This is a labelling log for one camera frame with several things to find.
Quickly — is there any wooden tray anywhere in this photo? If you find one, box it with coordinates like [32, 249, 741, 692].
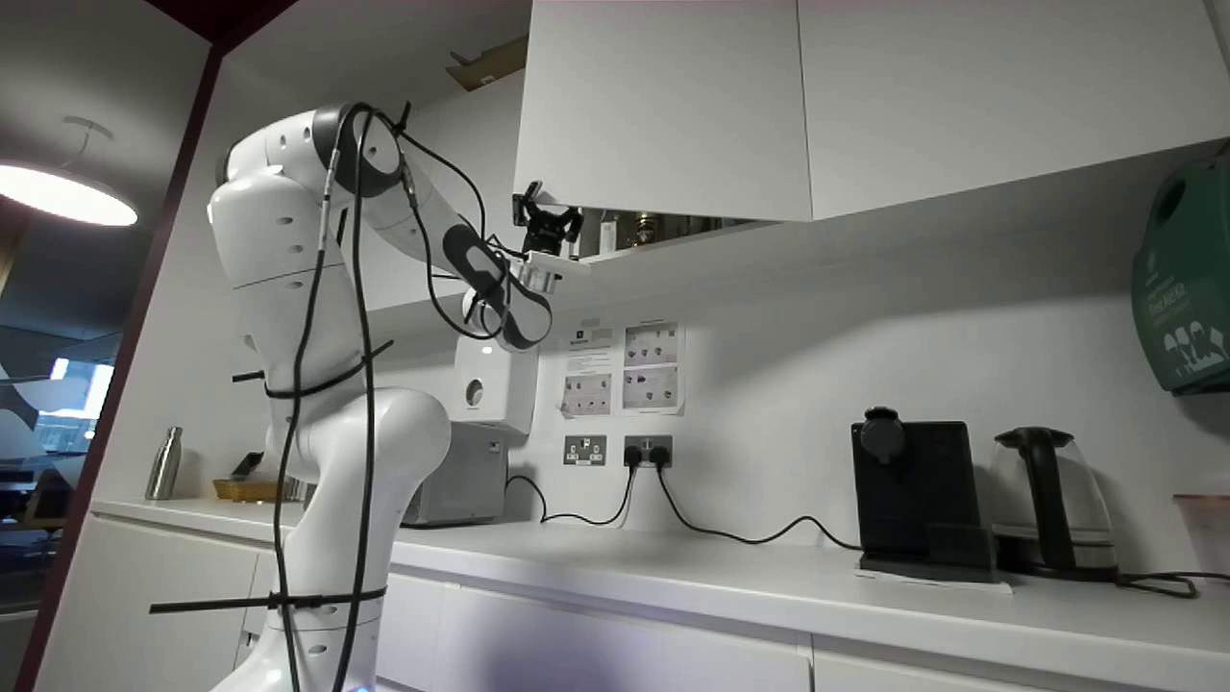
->
[206, 473, 303, 509]

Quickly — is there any black microwave power cable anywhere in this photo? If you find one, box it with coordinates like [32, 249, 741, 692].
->
[502, 441, 645, 531]

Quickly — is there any black coffee machine cable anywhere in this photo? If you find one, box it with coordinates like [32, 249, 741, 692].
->
[645, 441, 866, 553]

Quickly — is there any round ceiling lamp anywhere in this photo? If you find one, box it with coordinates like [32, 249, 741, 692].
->
[0, 112, 142, 231]

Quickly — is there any black kettle cable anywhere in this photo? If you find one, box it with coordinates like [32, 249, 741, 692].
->
[1109, 562, 1230, 600]

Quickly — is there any dark red door frame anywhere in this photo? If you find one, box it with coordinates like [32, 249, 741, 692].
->
[14, 0, 301, 692]

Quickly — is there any white wall dispenser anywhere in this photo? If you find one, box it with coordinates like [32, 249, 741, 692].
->
[449, 340, 540, 435]

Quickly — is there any metal double wall socket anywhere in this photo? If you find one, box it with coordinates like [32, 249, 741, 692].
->
[618, 430, 676, 471]

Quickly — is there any silver black microwave oven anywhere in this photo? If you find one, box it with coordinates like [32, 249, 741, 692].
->
[399, 418, 516, 531]

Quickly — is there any wooden plank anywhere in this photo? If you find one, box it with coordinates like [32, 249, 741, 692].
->
[444, 34, 530, 93]

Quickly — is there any black coffee machine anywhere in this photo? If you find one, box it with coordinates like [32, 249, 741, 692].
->
[849, 404, 1014, 585]

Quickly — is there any clear plastic container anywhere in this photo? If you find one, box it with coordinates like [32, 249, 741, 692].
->
[1168, 486, 1230, 568]

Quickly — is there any white cabinet door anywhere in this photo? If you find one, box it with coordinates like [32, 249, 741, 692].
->
[511, 0, 820, 227]
[794, 0, 1230, 222]
[378, 568, 820, 692]
[34, 513, 280, 692]
[809, 637, 1230, 692]
[379, 68, 534, 311]

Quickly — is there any black zip tie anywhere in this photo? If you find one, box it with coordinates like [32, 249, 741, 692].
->
[151, 585, 392, 619]
[229, 340, 394, 404]

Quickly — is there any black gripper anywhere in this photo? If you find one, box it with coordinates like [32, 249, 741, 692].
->
[511, 186, 589, 263]

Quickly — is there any glass kettle black handle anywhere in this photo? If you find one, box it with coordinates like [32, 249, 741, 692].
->
[987, 422, 1126, 578]

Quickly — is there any metal bottle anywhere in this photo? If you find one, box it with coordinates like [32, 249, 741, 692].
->
[142, 422, 189, 503]

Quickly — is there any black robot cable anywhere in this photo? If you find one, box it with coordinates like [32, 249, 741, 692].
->
[260, 102, 570, 692]

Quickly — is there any white upper cabinet body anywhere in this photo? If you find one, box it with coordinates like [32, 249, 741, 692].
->
[379, 126, 1230, 340]

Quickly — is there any metal wall switch plate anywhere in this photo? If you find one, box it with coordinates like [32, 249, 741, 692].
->
[559, 430, 616, 471]

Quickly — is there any white double wall socket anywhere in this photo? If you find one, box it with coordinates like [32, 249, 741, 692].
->
[621, 320, 680, 364]
[618, 363, 680, 413]
[556, 370, 616, 418]

